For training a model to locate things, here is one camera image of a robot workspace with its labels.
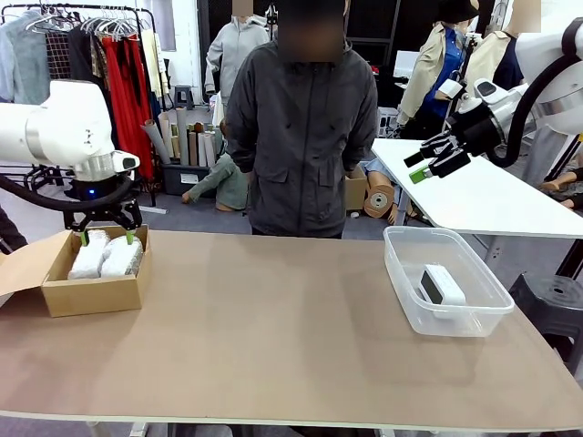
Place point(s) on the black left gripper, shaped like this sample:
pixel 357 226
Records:
pixel 102 205

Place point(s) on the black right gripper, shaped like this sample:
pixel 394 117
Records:
pixel 478 134

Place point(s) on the clock with printed label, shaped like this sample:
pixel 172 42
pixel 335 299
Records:
pixel 120 259

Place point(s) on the bubble-wrapped white clock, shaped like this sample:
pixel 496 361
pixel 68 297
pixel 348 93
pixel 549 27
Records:
pixel 86 261

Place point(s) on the white unwrapped digital clock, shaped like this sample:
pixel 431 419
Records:
pixel 448 287

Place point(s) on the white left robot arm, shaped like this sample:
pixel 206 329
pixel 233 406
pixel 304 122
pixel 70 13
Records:
pixel 59 127

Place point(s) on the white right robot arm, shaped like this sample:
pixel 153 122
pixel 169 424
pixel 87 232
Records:
pixel 546 95

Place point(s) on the white bar on floor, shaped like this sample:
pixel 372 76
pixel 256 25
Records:
pixel 152 210

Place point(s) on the white computer case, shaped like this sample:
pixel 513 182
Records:
pixel 387 122

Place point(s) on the brown cardboard spool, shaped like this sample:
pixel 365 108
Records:
pixel 379 200

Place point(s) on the open brown cardboard box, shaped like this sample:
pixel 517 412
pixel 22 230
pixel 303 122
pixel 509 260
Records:
pixel 91 296

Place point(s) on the white side table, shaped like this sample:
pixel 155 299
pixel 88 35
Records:
pixel 478 205

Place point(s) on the small brown carton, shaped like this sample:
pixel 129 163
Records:
pixel 356 191

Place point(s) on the beige coat blue shirt mannequin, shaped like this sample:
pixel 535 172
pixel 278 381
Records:
pixel 432 77

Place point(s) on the black bin with label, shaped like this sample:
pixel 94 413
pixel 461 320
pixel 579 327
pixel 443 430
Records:
pixel 182 177

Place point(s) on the dark sleeved bystander arm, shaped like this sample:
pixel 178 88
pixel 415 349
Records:
pixel 10 230

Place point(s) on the grey paper roll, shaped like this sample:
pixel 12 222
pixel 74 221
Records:
pixel 157 141

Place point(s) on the brown cardboard tube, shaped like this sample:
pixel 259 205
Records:
pixel 193 148

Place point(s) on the tall pale paper roll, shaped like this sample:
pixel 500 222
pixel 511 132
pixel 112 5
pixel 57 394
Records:
pixel 182 136

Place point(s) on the person in grey jacket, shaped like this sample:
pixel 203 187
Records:
pixel 300 150

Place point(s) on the clear plastic container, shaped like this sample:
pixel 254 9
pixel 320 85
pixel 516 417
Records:
pixel 483 273

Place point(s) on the cream vest navy mannequin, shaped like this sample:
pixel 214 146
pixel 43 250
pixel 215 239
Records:
pixel 505 54

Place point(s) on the black hat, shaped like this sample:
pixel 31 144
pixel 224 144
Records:
pixel 457 10

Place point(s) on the small grey step stool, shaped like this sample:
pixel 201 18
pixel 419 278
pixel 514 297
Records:
pixel 184 96

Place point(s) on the cream hanging cloth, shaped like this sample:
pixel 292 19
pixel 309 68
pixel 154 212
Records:
pixel 152 59

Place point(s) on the black plastic stool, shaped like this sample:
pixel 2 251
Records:
pixel 551 305

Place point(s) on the light grey hanging cardigan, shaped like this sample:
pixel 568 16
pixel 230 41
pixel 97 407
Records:
pixel 25 59

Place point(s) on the grey hoodie mannequin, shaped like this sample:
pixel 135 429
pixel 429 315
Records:
pixel 234 50

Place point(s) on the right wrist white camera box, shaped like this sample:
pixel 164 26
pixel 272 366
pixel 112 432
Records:
pixel 452 88

